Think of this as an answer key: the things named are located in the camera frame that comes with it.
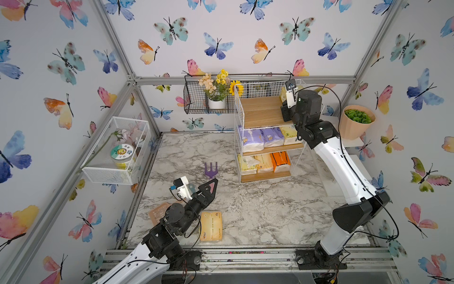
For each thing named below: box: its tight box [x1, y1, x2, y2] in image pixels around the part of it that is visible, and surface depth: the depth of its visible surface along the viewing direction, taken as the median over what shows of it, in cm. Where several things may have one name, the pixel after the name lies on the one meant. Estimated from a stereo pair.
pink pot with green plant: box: [339, 104, 376, 141], surface depth 82 cm
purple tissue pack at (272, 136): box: [260, 127, 285, 148], surface depth 82 cm
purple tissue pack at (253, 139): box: [238, 125, 265, 153], surface depth 79 cm
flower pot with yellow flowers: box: [198, 68, 245, 110], surface depth 86 cm
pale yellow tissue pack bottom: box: [237, 153, 261, 176], surface depth 100 cm
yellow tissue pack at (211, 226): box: [199, 211, 223, 241], surface depth 81 cm
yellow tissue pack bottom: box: [250, 153, 274, 174], surface depth 101 cm
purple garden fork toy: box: [204, 161, 219, 179], surface depth 104 cm
